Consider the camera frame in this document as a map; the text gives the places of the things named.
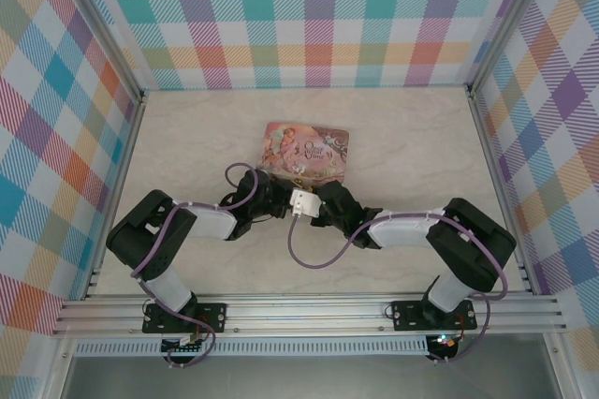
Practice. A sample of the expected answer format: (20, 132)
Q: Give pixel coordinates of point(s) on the controller board with lit LED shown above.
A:
(444, 343)

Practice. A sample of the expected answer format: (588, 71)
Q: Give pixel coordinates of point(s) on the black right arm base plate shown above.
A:
(407, 317)

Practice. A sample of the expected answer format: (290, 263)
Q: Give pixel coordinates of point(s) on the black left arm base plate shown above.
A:
(213, 317)

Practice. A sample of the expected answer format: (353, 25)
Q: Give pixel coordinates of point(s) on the long aluminium base rail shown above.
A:
(304, 314)

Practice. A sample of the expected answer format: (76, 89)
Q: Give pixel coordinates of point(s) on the small black controller board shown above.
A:
(180, 345)

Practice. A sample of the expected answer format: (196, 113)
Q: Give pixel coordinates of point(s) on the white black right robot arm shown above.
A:
(402, 232)

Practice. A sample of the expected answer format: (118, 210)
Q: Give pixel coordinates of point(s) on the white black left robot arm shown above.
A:
(213, 221)

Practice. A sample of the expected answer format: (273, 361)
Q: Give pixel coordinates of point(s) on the pink floral tin box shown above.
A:
(304, 151)

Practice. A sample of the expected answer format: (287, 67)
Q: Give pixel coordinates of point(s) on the aluminium side rail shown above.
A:
(116, 183)
(492, 160)

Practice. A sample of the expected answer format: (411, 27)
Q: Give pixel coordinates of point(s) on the aluminium frame post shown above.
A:
(108, 26)
(505, 19)

